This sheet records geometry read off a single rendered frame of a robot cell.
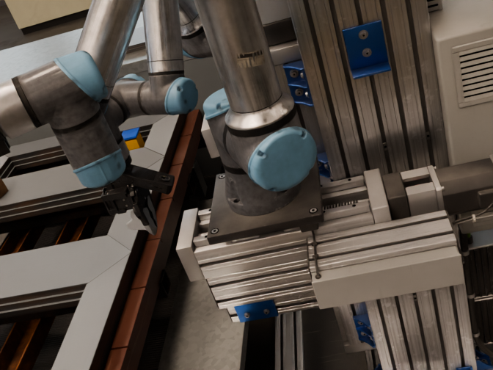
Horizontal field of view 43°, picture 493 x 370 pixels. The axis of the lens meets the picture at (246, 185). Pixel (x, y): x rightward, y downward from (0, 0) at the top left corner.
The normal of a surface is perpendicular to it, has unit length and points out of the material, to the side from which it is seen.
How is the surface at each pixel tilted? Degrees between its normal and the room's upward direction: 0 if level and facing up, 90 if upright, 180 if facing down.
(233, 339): 0
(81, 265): 0
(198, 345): 0
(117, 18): 87
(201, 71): 90
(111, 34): 87
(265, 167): 97
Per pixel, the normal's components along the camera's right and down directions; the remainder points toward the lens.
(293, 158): 0.41, 0.51
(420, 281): -0.04, 0.55
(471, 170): -0.28, -0.81
